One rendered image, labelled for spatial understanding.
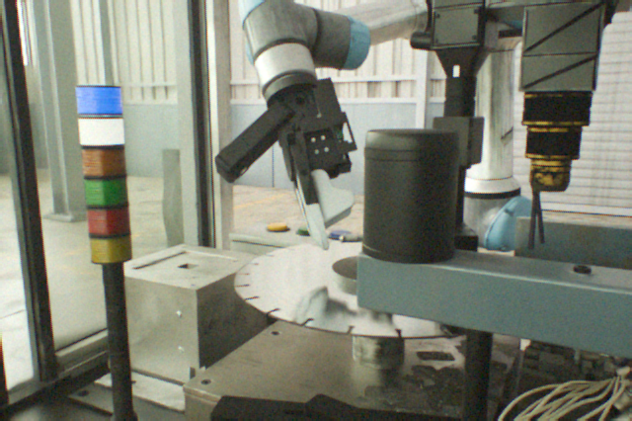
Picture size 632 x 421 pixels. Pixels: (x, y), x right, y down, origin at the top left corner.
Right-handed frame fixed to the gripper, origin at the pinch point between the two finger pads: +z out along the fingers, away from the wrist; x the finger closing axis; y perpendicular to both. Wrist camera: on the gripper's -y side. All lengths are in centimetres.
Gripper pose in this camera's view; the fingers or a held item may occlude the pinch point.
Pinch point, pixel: (317, 240)
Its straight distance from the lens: 62.3
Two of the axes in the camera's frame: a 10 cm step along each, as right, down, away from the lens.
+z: 2.7, 9.2, -2.7
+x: -0.4, 3.0, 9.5
